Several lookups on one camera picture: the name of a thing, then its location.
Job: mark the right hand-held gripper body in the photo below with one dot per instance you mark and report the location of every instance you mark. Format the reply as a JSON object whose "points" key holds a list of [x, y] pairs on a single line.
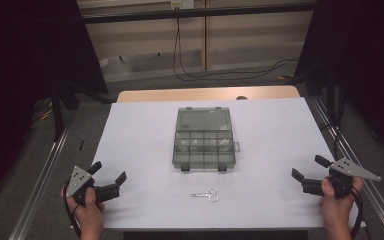
{"points": [[341, 176]]}

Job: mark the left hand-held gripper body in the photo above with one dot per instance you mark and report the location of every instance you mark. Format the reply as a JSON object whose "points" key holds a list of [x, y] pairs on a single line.
{"points": [[78, 181]]}

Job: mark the person's left hand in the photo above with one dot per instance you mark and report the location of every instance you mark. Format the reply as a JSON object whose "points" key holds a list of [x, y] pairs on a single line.
{"points": [[90, 213]]}

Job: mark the person's right hand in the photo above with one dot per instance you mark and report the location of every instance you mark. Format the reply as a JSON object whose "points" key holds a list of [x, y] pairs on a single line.
{"points": [[336, 210]]}

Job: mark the small black stick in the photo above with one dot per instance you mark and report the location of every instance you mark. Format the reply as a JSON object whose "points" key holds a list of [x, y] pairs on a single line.
{"points": [[81, 145]]}

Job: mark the white table mat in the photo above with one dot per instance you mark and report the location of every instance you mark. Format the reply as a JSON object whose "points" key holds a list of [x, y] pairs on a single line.
{"points": [[140, 133]]}

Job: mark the black stand leg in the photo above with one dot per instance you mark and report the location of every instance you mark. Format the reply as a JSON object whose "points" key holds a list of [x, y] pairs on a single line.
{"points": [[58, 113]]}

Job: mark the small silver scissors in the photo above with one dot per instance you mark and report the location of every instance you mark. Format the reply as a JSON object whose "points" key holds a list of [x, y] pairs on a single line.
{"points": [[210, 195]]}

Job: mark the clear plastic organizer box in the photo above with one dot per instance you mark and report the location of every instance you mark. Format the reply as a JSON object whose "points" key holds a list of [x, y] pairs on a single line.
{"points": [[204, 140]]}

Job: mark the dark round table hole cap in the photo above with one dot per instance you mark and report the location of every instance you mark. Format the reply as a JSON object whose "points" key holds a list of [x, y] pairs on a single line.
{"points": [[241, 98]]}

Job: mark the black curtain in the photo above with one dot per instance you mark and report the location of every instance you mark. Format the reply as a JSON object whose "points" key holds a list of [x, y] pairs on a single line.
{"points": [[23, 66], [363, 66]]}

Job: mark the black horizontal bar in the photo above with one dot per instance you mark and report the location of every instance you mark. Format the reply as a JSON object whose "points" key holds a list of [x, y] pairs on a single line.
{"points": [[196, 13]]}

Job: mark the aluminium floor rail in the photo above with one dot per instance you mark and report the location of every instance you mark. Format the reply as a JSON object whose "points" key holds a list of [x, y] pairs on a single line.
{"points": [[346, 146], [36, 193]]}

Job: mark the white wall outlet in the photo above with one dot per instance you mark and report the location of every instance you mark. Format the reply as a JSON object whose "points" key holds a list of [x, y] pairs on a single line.
{"points": [[182, 4]]}

